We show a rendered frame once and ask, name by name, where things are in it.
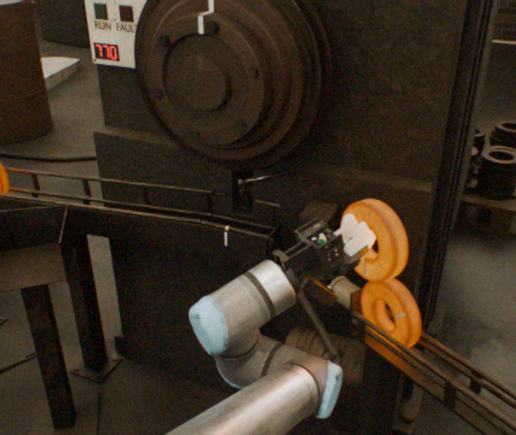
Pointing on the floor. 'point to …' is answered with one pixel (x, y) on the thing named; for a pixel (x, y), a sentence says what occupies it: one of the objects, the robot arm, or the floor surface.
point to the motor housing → (310, 340)
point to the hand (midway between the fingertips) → (372, 231)
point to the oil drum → (5, 74)
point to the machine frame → (309, 181)
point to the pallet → (498, 179)
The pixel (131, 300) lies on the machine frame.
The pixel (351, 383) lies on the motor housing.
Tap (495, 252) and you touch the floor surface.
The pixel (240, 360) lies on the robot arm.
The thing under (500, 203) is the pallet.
